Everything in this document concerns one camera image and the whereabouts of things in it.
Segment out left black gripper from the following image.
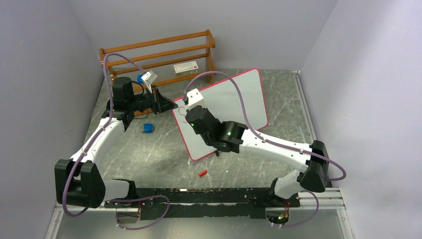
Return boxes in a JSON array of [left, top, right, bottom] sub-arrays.
[[128, 85, 178, 115]]

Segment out wooden three-tier shelf rack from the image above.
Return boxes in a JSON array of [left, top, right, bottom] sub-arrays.
[[100, 29, 216, 86]]

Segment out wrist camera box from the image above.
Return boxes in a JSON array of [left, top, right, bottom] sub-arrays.
[[141, 71, 157, 93], [183, 89, 207, 110]]

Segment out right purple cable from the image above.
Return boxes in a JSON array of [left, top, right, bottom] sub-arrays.
[[183, 71, 347, 182]]

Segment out white red marker box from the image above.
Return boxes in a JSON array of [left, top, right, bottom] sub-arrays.
[[173, 61, 199, 77]]

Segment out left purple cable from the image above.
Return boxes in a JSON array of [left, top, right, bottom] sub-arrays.
[[62, 53, 147, 218]]

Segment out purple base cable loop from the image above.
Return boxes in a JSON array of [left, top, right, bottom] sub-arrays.
[[115, 195, 171, 231]]

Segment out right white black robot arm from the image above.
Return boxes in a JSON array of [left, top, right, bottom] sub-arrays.
[[185, 106, 329, 206]]

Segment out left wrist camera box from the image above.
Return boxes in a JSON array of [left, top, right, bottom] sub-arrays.
[[141, 71, 157, 93]]

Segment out pink-framed whiteboard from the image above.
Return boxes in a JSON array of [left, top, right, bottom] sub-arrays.
[[173, 68, 269, 161]]

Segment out red marker cap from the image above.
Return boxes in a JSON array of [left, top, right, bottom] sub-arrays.
[[199, 170, 208, 177]]

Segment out blue eraser on table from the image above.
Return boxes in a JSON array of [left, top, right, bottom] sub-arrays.
[[142, 123, 155, 133]]

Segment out blue eraser on shelf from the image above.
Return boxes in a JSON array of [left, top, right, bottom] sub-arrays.
[[137, 74, 147, 84]]

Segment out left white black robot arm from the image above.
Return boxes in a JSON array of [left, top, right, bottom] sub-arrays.
[[54, 77, 177, 208]]

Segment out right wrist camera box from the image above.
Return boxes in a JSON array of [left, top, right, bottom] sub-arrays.
[[183, 89, 207, 110]]

